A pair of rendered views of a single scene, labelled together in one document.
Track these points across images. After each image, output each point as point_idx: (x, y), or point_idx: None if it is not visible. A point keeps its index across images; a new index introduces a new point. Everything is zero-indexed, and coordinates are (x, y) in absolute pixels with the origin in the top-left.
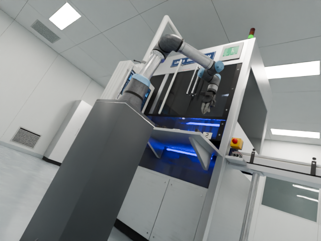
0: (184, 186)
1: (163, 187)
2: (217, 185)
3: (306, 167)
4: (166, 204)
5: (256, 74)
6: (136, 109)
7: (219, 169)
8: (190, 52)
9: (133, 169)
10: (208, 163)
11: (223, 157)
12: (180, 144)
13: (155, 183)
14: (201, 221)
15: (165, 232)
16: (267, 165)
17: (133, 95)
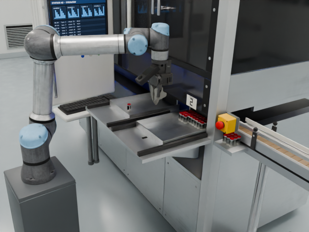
0: (179, 169)
1: (161, 164)
2: (208, 180)
3: None
4: (168, 185)
5: None
6: (37, 194)
7: (209, 160)
8: (76, 53)
9: (75, 228)
10: (195, 149)
11: (211, 144)
12: None
13: None
14: (199, 214)
15: (174, 213)
16: (271, 158)
17: (31, 167)
